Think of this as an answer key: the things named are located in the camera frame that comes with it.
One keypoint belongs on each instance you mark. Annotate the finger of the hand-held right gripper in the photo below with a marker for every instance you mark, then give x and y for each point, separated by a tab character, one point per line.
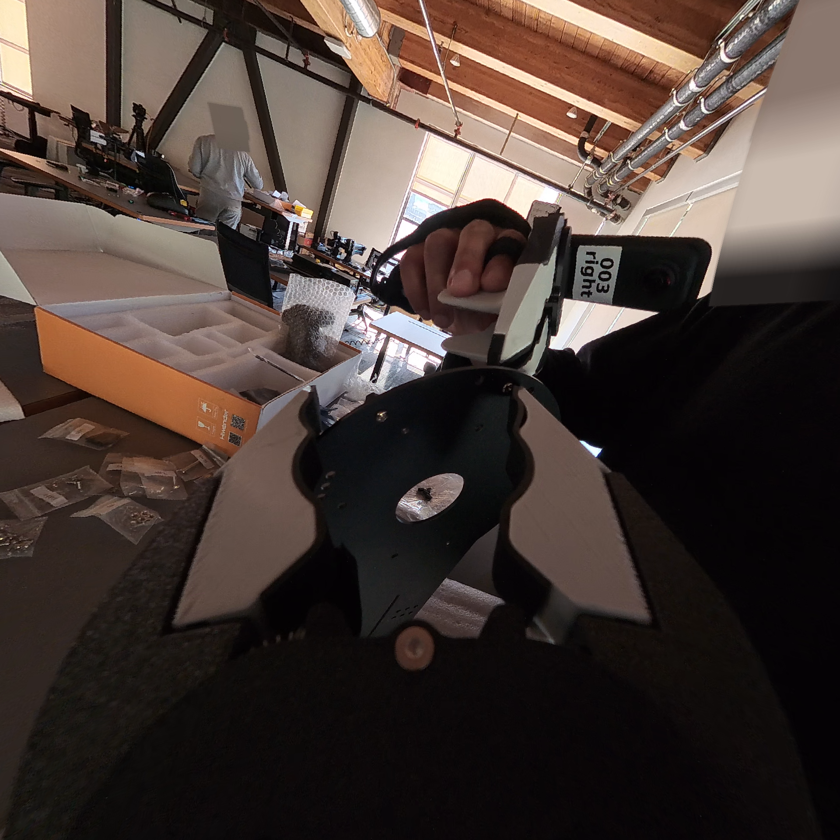
525	308

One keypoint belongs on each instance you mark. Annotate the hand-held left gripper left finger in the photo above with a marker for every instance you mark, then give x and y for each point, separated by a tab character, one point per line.
256	525

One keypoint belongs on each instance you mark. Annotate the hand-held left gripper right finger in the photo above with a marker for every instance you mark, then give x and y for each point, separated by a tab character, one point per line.
571	525

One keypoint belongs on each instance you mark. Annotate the black metal base plate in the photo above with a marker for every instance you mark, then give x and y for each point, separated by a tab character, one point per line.
374	459

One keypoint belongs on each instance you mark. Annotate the long wooden desk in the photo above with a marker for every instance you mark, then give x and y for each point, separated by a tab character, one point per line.
39	164

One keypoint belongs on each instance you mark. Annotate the person's right hand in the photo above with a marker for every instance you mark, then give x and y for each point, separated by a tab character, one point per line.
439	262

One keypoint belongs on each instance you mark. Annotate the white table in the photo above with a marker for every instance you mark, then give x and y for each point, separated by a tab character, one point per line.
407	325

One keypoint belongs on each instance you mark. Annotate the white foam sheet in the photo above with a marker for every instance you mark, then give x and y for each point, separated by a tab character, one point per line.
459	604

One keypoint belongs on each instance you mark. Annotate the person's black top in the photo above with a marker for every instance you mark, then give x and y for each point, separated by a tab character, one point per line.
722	459

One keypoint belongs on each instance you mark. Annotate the ceiling pipe bundle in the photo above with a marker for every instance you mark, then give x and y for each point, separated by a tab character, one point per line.
689	92

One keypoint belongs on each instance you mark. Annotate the orange white cardboard box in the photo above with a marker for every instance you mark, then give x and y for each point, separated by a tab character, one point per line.
131	374

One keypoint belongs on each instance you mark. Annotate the pile of small hardware bags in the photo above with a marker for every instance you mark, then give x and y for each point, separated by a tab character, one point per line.
59	492

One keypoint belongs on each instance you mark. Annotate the bubble wrap bundle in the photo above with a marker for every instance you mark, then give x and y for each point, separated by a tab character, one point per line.
315	328

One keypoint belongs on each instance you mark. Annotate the paned window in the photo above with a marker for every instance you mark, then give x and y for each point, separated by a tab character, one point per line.
13	46

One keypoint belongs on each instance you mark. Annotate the silver air duct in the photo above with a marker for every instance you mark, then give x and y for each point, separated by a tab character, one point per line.
361	16

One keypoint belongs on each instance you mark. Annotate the camera tripod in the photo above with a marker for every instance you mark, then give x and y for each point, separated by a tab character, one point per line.
138	115

